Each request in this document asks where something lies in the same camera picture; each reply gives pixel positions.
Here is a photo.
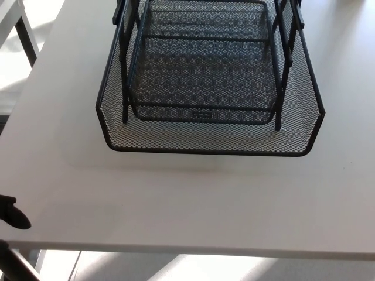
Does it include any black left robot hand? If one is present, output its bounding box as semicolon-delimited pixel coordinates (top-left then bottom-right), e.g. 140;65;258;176
0;195;32;230

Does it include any black mesh sliding tray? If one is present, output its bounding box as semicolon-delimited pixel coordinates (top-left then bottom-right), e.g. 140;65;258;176
95;0;326;156

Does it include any white desk leg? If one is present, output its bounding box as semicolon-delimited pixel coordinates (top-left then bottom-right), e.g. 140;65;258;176
30;250;47;275

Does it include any dark brown diagonal bar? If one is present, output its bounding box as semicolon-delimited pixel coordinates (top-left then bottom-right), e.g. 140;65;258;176
0;239;40;281

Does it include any black mesh tray with label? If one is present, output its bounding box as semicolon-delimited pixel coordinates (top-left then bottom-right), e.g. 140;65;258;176
128;1;278;125

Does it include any white side table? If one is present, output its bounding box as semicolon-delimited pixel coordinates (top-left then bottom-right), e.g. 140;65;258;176
0;0;39;68

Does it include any thin white cable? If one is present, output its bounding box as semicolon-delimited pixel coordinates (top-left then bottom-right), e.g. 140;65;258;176
70;251;83;279

